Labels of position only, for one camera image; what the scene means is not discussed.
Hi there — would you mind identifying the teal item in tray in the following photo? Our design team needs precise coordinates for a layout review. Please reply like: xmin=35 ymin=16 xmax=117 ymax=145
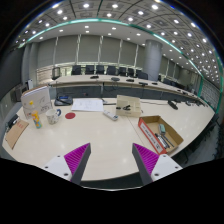
xmin=158 ymin=124 xmax=166 ymax=134

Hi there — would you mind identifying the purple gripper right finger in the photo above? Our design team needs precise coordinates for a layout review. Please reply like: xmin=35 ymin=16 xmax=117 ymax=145
xmin=131 ymin=142 xmax=183 ymax=186

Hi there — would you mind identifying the open cardboard tray box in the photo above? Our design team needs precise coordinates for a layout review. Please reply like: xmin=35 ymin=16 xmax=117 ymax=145
xmin=138 ymin=116 xmax=183 ymax=155

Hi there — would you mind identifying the white paper sheet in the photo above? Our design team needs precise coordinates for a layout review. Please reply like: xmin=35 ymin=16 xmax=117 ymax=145
xmin=71 ymin=99 xmax=103 ymax=112

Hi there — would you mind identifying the white remote control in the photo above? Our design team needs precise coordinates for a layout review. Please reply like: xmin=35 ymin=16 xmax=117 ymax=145
xmin=103 ymin=110 xmax=118 ymax=121

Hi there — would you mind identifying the round grey pillar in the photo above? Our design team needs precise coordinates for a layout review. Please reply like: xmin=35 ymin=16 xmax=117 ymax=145
xmin=143 ymin=39 xmax=163 ymax=81

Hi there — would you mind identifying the black device on table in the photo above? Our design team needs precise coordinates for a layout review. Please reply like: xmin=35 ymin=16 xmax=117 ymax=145
xmin=168 ymin=100 xmax=178 ymax=110

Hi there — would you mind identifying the black marker in tray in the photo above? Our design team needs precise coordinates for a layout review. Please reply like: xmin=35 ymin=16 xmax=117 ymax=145
xmin=155 ymin=133 xmax=167 ymax=149

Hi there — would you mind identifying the flat brown cardboard piece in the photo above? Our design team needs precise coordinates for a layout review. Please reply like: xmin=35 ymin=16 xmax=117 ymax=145
xmin=5 ymin=120 xmax=29 ymax=149

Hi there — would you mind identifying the large white cardboard box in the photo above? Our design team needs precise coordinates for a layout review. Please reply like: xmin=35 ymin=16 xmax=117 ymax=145
xmin=21 ymin=85 xmax=52 ymax=119

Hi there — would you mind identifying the beige cardboard box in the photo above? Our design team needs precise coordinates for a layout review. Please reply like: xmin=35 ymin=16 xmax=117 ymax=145
xmin=116 ymin=95 xmax=142 ymax=117

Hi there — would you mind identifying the black desk telephone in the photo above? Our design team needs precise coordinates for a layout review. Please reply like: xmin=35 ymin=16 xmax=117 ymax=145
xmin=54 ymin=96 xmax=73 ymax=106

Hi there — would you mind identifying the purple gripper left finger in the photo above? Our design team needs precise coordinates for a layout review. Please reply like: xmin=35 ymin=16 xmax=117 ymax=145
xmin=42 ymin=142 xmax=92 ymax=186

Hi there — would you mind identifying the black office chair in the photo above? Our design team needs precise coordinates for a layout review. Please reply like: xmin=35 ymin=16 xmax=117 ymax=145
xmin=118 ymin=67 xmax=127 ymax=76
xmin=106 ymin=66 xmax=116 ymax=75
xmin=96 ymin=65 xmax=105 ymax=74
xmin=85 ymin=65 xmax=94 ymax=74
xmin=71 ymin=65 xmax=81 ymax=75

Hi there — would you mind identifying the white patterned mug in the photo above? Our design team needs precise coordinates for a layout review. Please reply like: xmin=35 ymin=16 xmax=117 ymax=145
xmin=46 ymin=109 xmax=61 ymax=125

